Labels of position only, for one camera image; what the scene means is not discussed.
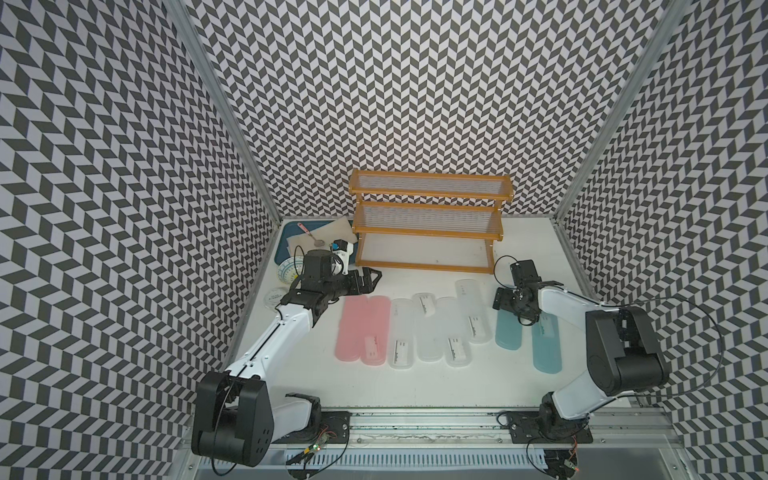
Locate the teal pencil case plain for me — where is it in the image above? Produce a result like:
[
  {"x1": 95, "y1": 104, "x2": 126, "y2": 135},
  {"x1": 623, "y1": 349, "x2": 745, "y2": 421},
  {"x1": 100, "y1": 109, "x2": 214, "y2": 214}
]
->
[{"x1": 495, "y1": 310, "x2": 523, "y2": 351}]

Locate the frosted white pencil case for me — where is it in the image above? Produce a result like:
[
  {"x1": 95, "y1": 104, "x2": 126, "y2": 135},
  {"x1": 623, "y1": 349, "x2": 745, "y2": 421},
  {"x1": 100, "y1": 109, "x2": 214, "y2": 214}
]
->
[{"x1": 455, "y1": 279, "x2": 493, "y2": 344}]

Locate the teal pencil case labelled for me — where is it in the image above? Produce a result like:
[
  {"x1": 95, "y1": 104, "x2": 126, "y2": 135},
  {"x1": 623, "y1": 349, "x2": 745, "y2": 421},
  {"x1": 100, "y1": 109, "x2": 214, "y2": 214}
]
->
[{"x1": 532, "y1": 313, "x2": 562, "y2": 374}]

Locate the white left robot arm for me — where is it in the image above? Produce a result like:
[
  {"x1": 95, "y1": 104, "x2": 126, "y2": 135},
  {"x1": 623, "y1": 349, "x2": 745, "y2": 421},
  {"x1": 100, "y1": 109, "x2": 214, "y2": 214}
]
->
[{"x1": 191, "y1": 240, "x2": 382, "y2": 467}]

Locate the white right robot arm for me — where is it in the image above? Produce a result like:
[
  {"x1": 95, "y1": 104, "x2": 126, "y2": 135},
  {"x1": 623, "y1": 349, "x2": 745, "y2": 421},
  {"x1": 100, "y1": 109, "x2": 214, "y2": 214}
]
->
[{"x1": 492, "y1": 259, "x2": 670, "y2": 444}]

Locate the pink pencil case labelled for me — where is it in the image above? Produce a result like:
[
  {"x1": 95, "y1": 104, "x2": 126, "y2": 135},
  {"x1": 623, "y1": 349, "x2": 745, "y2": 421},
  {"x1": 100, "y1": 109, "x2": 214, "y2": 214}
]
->
[{"x1": 361, "y1": 296, "x2": 391, "y2": 366}]

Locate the pink pencil case left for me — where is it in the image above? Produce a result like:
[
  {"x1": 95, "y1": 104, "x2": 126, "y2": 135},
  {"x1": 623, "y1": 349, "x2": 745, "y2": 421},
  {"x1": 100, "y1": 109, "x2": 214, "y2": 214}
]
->
[{"x1": 334, "y1": 296, "x2": 368, "y2": 362}]

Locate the white pencil case labelled left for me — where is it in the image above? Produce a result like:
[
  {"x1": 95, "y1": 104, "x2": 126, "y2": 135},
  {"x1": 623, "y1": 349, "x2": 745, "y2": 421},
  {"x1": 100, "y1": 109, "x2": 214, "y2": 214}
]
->
[{"x1": 387, "y1": 298, "x2": 415, "y2": 370}]

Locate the white pencil case labelled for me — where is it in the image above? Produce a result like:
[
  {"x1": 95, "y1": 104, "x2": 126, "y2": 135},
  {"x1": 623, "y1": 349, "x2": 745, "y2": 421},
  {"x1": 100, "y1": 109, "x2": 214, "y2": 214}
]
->
[
  {"x1": 436, "y1": 297, "x2": 472, "y2": 368},
  {"x1": 387, "y1": 298, "x2": 415, "y2": 370}
]

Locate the white pencil case upper label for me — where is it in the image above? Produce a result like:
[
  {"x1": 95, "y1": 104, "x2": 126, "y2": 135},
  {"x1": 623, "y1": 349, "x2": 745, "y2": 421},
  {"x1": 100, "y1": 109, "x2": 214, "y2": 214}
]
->
[{"x1": 413, "y1": 293, "x2": 443, "y2": 363}]

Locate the white pencil case labelled middle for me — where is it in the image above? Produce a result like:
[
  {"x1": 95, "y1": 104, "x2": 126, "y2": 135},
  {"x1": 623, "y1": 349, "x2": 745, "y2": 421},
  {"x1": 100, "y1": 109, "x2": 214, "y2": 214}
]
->
[{"x1": 436, "y1": 297, "x2": 472, "y2": 368}]

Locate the beige cloth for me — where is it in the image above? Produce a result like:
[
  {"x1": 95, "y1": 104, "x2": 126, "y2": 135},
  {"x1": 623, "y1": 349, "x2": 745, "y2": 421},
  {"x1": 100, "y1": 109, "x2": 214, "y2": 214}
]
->
[{"x1": 284, "y1": 217, "x2": 358, "y2": 255}]

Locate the clear glass cup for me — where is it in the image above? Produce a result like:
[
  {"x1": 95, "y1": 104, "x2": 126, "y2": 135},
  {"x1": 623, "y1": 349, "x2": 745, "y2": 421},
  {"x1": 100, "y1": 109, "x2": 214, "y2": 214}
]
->
[{"x1": 263, "y1": 287, "x2": 288, "y2": 310}]

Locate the dark blue tray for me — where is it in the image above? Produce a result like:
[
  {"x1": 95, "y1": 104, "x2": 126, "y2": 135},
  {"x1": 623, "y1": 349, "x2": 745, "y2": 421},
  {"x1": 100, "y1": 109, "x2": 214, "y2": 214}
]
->
[{"x1": 273, "y1": 217, "x2": 358, "y2": 265}]

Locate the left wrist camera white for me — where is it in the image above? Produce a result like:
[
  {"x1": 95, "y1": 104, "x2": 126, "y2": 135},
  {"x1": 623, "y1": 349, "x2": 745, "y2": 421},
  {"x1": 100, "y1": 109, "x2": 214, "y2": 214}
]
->
[{"x1": 331, "y1": 239, "x2": 354, "y2": 275}]

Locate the pink handled spoon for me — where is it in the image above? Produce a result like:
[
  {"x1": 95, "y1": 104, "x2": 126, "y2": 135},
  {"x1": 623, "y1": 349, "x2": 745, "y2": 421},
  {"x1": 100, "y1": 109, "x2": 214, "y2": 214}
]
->
[{"x1": 297, "y1": 222, "x2": 325, "y2": 248}]

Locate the orange three-tier wire shelf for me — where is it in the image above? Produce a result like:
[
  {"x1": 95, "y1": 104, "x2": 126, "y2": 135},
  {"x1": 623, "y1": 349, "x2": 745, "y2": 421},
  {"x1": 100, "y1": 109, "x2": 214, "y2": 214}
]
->
[{"x1": 349, "y1": 169, "x2": 514, "y2": 274}]

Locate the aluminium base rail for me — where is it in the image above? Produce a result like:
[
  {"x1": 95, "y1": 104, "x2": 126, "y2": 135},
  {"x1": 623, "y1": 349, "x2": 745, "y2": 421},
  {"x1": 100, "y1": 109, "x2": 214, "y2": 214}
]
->
[{"x1": 266, "y1": 407, "x2": 697, "y2": 479}]

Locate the aluminium corner post left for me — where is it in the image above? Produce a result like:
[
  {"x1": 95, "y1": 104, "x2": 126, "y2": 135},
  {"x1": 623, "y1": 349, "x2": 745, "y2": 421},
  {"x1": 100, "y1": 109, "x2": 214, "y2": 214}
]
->
[{"x1": 163, "y1": 0, "x2": 283, "y2": 224}]

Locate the aluminium corner post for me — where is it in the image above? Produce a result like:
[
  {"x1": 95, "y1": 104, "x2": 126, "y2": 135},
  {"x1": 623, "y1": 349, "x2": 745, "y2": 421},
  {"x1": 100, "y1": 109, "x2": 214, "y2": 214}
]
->
[
  {"x1": 163, "y1": 0, "x2": 283, "y2": 224},
  {"x1": 553, "y1": 0, "x2": 691, "y2": 222}
]

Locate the aluminium corner post right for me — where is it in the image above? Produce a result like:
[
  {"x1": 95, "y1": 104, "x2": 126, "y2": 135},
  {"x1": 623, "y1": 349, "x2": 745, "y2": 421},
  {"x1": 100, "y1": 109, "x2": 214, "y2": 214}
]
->
[{"x1": 553, "y1": 0, "x2": 691, "y2": 222}]

